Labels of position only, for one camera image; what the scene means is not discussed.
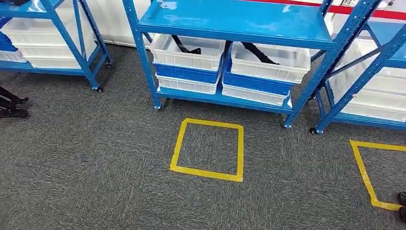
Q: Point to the white plastic crate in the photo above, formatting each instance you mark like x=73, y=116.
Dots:
x=269, y=71
x=11, y=56
x=187, y=60
x=187, y=86
x=35, y=31
x=390, y=79
x=41, y=50
x=374, y=108
x=50, y=62
x=253, y=96

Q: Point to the blue plastic crate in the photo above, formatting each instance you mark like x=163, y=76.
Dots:
x=253, y=84
x=187, y=74

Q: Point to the yellow floor tape square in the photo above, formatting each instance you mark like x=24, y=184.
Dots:
x=364, y=174
x=206, y=173

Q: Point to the black plastic part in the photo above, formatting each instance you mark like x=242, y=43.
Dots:
x=184, y=47
x=260, y=54

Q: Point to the blue metal shelf rack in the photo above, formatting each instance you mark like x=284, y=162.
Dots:
x=68, y=41
x=238, y=19
x=358, y=85

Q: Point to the black stand legs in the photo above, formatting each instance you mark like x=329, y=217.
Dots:
x=9, y=111

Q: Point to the black robot foot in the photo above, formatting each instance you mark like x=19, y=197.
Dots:
x=403, y=198

